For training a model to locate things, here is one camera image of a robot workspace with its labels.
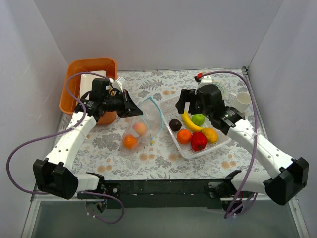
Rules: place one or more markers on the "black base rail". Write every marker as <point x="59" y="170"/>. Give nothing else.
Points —
<point x="170" y="193"/>

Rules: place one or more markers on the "white plastic basket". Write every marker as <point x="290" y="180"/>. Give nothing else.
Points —
<point x="169" y="112"/>

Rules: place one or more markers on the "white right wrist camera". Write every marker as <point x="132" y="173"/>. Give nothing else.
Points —
<point x="202" y="81"/>

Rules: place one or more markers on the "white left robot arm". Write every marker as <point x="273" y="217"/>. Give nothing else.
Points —
<point x="53" y="174"/>

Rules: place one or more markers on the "floral table mat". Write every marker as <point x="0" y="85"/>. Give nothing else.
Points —
<point x="101" y="151"/>

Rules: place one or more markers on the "yellow lemon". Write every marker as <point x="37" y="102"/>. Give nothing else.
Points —
<point x="210" y="134"/>

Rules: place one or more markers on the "small patterned bowl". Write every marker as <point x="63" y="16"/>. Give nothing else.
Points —
<point x="221" y="87"/>

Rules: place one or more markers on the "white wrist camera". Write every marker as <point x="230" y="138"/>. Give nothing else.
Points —
<point x="202" y="81"/>
<point x="116" y="86"/>

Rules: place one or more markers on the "white rectangular plate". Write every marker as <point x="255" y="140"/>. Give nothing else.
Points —
<point x="87" y="79"/>

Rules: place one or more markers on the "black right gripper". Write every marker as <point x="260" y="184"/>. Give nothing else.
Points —
<point x="189" y="98"/>

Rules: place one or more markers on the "red bell pepper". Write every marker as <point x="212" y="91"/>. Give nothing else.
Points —
<point x="198" y="141"/>

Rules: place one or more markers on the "yellow banana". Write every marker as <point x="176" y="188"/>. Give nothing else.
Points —
<point x="190" y="125"/>

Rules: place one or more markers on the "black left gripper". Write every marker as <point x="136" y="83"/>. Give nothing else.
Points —
<point x="125" y="103"/>

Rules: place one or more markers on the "clear zip top bag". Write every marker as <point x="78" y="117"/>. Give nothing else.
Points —
<point x="152" y="117"/>

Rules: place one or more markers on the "orange tangerine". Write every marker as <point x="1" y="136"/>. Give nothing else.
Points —
<point x="129" y="141"/>
<point x="184" y="136"/>

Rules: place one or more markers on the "white mug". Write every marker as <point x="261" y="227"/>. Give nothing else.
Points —
<point x="240" y="101"/>

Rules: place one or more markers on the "pink peach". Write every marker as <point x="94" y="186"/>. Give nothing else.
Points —
<point x="140" y="128"/>

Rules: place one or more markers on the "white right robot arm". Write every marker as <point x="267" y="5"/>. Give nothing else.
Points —
<point x="285" y="177"/>

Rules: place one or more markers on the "green lime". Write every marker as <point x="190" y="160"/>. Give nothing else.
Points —
<point x="198" y="119"/>

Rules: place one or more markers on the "dark brown avocado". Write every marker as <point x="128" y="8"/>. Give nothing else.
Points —
<point x="175" y="125"/>

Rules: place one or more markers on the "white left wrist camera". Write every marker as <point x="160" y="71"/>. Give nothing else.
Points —
<point x="116" y="86"/>

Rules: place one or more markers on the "orange plastic tub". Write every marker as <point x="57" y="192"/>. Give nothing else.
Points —
<point x="67" y="103"/>

